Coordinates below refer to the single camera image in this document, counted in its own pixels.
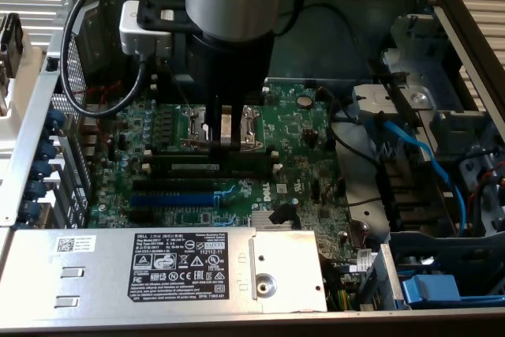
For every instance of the black computer part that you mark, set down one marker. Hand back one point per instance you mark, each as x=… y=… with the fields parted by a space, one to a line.
x=12 y=45

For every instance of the coin cell battery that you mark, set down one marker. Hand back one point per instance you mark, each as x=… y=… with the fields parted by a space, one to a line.
x=304 y=100

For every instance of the blue expansion slot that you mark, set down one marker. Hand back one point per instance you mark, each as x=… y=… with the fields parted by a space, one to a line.
x=173 y=199

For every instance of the blue plastic latch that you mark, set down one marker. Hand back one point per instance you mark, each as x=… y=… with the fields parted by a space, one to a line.
x=430 y=289

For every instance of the black plastic drive carrier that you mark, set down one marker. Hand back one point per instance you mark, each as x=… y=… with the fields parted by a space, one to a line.
x=410 y=195

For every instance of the silver socket cover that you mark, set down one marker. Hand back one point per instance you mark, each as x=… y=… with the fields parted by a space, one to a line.
x=195 y=116

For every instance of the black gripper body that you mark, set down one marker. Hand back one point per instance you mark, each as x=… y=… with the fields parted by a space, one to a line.
x=230 y=64

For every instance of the green motherboard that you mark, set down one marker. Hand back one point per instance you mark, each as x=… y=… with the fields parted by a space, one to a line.
x=288 y=124

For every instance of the silver power supply box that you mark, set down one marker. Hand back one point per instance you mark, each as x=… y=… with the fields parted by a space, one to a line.
x=98 y=274

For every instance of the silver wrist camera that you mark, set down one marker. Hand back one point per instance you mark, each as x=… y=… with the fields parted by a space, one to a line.
x=132 y=37

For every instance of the RAM memory stick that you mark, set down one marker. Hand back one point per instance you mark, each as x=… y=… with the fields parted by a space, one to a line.
x=193 y=166

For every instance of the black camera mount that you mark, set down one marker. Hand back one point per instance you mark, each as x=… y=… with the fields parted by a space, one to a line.
x=158 y=21

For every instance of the white QR code sticker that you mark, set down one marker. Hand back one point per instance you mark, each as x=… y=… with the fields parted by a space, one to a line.
x=75 y=244

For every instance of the round black board component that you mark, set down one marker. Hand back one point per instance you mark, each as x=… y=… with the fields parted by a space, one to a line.
x=359 y=230

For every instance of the grey metal PC case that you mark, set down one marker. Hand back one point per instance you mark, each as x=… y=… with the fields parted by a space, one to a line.
x=335 y=45

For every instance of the long black expansion slot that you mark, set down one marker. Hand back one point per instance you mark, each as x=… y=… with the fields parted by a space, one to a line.
x=173 y=185

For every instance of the white barcode sticker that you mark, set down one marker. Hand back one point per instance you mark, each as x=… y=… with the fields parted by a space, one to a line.
x=363 y=260

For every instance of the thin metal locking lever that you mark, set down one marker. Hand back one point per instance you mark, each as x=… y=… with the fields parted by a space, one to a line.
x=182 y=92

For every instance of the silver round fastener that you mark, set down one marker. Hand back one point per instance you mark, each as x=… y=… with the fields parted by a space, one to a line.
x=266 y=285

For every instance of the short black expansion slot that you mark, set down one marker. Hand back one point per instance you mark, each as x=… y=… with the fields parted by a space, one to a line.
x=140 y=215

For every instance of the grey disk bay frame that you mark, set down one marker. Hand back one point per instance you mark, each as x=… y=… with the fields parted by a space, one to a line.
x=453 y=128

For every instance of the light grey metal bracket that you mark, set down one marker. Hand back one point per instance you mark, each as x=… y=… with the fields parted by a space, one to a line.
x=371 y=98

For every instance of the black power supply label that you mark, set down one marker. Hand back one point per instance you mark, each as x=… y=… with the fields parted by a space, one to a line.
x=177 y=266

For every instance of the CPU socket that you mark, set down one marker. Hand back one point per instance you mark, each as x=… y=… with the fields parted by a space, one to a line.
x=193 y=143

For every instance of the grey metal disk bay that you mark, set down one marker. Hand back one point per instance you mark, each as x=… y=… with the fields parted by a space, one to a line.
x=426 y=64

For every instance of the disk bay with blue latch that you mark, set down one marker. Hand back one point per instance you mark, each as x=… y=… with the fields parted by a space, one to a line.
x=434 y=246

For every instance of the silver finned heatsink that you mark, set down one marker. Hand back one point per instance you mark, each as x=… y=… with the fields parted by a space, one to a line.
x=258 y=220

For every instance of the blue card retention clip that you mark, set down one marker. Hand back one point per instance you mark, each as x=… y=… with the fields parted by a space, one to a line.
x=55 y=120
x=40 y=170
x=48 y=150
x=32 y=212
x=35 y=191

